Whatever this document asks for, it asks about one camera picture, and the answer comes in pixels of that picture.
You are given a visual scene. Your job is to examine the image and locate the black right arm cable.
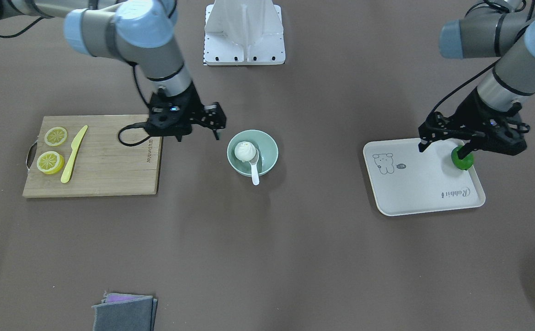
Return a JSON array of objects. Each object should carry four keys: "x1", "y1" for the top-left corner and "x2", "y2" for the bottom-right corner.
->
[{"x1": 117, "y1": 62, "x2": 157, "y2": 148}]

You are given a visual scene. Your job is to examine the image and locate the thick lemon slice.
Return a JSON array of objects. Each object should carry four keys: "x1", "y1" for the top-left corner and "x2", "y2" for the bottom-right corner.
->
[{"x1": 36, "y1": 151, "x2": 65, "y2": 175}]

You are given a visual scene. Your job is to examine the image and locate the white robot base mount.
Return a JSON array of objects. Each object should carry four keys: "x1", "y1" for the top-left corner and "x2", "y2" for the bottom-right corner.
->
[{"x1": 203, "y1": 0, "x2": 286, "y2": 66}]

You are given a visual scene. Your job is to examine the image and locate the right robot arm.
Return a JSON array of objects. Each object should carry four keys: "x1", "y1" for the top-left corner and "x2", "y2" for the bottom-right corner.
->
[{"x1": 0, "y1": 0, "x2": 226, "y2": 141}]

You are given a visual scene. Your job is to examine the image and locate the yellow plastic knife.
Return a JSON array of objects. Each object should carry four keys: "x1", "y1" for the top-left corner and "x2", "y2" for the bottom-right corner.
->
[{"x1": 60, "y1": 125, "x2": 89, "y2": 183}]

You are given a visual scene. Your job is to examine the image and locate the bamboo cutting board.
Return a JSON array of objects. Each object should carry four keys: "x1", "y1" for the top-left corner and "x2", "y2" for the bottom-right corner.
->
[{"x1": 23, "y1": 114, "x2": 163, "y2": 198}]

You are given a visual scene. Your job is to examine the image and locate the folded grey cloth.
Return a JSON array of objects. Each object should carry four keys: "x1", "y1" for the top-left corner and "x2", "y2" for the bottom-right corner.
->
[{"x1": 92, "y1": 293, "x2": 158, "y2": 331}]

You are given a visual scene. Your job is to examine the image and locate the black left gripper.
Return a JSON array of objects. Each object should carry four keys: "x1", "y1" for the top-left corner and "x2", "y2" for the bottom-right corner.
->
[{"x1": 417, "y1": 89, "x2": 522, "y2": 160}]

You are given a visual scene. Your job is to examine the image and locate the cream rabbit tray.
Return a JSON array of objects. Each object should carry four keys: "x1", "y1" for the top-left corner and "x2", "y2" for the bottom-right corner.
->
[{"x1": 362, "y1": 138, "x2": 486, "y2": 216}]

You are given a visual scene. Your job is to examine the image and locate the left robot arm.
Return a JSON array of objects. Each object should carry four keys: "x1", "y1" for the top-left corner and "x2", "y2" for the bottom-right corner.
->
[{"x1": 418, "y1": 0, "x2": 535, "y2": 160}]

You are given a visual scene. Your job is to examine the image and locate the white ceramic spoon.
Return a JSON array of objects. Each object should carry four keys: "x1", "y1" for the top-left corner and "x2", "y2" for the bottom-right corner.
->
[{"x1": 249, "y1": 149, "x2": 260, "y2": 186}]

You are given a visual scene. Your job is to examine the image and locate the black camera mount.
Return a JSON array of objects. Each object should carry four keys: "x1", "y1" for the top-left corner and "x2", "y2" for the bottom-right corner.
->
[
  {"x1": 144, "y1": 104, "x2": 192, "y2": 141},
  {"x1": 481, "y1": 119, "x2": 530, "y2": 156}
]

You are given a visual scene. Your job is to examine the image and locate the green lime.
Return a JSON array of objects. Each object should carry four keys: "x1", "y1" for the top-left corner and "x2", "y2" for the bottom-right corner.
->
[{"x1": 451, "y1": 145, "x2": 475, "y2": 171}]

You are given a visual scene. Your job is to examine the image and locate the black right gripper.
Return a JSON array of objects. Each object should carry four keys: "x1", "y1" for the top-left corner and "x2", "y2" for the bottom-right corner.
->
[{"x1": 150, "y1": 82, "x2": 227, "y2": 141}]

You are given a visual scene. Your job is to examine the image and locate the mint green bowl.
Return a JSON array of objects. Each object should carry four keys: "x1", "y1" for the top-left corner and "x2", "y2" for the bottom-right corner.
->
[{"x1": 227, "y1": 130, "x2": 279, "y2": 177}]

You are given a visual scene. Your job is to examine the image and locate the thin lemon slice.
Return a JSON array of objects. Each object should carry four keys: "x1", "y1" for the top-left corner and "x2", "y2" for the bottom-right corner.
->
[{"x1": 44, "y1": 126, "x2": 68, "y2": 147}]

